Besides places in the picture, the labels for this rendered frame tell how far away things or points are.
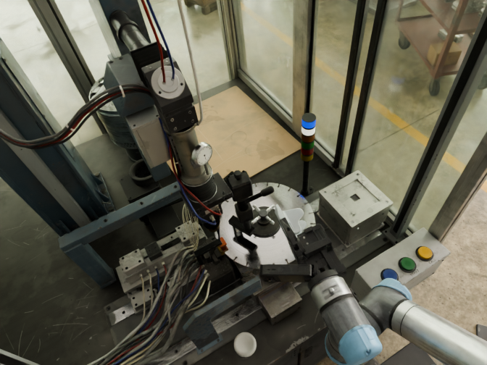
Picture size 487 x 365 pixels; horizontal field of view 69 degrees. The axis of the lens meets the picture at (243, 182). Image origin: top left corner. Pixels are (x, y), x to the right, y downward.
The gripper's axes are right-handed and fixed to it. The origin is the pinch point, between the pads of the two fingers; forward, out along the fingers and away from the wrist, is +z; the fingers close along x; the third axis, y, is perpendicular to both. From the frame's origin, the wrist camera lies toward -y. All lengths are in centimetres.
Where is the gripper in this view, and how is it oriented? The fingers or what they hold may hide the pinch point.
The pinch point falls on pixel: (277, 214)
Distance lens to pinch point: 86.6
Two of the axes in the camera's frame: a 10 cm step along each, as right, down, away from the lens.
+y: 9.0, -4.3, 0.1
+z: -3.5, -7.1, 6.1
